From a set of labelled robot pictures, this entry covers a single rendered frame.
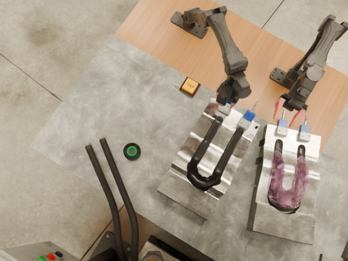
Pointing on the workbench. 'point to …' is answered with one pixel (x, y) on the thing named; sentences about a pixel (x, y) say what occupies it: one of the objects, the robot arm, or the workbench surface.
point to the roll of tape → (131, 149)
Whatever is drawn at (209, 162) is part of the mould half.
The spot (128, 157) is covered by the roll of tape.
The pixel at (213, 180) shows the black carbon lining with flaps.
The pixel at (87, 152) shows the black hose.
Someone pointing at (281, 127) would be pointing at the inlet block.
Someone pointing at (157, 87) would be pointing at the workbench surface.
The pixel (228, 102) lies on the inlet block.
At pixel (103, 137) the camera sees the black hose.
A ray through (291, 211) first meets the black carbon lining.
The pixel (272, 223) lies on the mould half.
